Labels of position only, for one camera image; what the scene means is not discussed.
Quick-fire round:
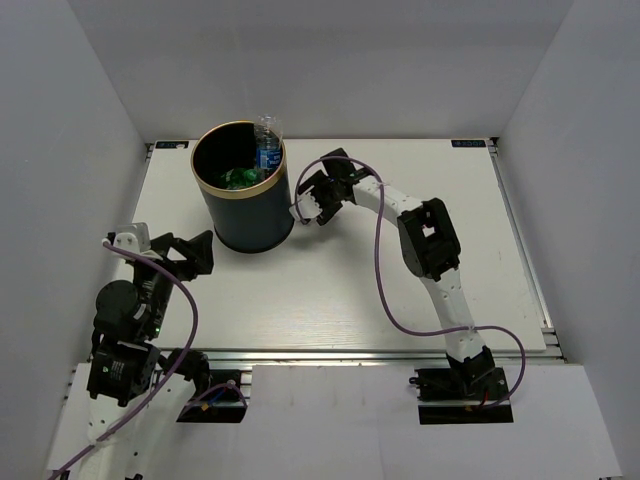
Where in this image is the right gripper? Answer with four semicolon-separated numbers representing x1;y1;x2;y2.
297;170;343;227

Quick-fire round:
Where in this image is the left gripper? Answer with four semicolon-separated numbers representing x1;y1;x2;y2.
136;229;214;338

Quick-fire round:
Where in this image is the blue label water bottle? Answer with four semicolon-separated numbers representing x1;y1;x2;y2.
254;115;283;180

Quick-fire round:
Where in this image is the green plastic bottle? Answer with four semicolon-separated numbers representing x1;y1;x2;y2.
220;167;262;190

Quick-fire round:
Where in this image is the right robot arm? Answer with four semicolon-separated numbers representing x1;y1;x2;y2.
291;149;495;399

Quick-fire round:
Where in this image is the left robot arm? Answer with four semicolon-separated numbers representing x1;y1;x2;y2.
49;223;214;479

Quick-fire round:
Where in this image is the black bin with gold rim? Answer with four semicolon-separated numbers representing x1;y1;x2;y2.
190;121;294;254

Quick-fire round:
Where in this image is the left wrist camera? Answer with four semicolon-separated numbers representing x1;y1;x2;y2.
102;222;151;258

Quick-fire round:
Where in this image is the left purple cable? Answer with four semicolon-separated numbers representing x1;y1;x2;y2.
49;238;249;480

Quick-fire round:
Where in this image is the purple cable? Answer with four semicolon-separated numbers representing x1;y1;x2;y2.
49;238;249;480
293;157;527;412

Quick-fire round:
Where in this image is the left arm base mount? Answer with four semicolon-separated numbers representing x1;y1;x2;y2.
178;369;251;424

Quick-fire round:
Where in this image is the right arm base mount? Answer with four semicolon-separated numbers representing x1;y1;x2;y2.
408;368;514;426

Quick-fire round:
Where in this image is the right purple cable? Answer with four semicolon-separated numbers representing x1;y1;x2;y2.
293;157;527;412

